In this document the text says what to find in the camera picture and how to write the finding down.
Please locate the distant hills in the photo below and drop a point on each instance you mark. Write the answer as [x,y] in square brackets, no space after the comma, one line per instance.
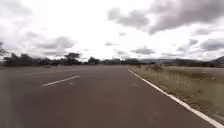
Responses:
[186,61]

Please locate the row of dark trees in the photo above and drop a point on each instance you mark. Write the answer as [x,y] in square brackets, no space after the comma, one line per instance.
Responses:
[50,60]

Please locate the grey asphalt road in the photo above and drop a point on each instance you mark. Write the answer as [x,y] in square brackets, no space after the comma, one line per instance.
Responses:
[100,100]

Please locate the dry grass verge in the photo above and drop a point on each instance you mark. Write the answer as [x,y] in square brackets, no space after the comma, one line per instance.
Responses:
[190,83]

